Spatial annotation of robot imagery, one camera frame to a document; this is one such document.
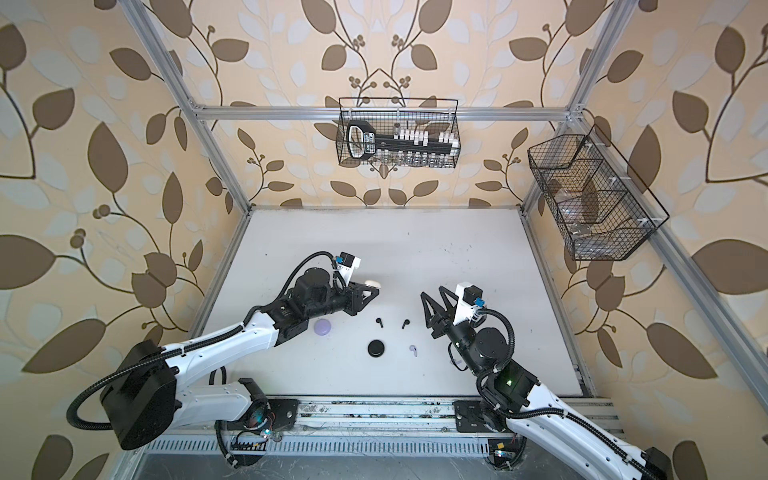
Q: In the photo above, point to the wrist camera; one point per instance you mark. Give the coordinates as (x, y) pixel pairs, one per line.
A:
(346, 264)
(469, 304)

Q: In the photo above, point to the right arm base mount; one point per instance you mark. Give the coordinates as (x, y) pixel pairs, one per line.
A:
(505, 448)

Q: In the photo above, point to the black wire basket right wall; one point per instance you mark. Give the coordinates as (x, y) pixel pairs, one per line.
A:
(600, 203)

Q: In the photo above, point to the black wire basket back wall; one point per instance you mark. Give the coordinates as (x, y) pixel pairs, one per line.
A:
(433, 114)

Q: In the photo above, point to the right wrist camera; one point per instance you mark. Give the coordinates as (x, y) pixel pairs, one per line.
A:
(469, 304)

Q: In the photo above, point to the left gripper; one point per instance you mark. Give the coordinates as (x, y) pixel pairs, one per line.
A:
(354, 297)

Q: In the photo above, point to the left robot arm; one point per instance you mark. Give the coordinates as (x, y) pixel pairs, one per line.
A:
(157, 388)

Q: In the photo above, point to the purple round charging case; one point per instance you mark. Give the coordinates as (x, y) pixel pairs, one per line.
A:
(322, 327)

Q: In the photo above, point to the black tool with white parts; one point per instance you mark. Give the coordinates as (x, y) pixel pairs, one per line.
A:
(365, 142)

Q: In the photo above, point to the black round charging case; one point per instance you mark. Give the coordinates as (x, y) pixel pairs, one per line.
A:
(376, 348)

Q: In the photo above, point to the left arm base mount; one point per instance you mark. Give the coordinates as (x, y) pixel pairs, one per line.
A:
(244, 442)

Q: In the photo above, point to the black wire basket wall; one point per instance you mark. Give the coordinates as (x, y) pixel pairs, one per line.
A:
(600, 203)
(433, 114)

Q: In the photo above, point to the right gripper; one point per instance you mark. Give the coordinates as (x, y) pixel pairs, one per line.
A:
(442, 314)

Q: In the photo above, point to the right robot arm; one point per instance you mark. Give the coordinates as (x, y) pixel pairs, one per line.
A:
(516, 400)

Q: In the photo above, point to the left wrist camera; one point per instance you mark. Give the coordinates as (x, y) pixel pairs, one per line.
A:
(346, 264)

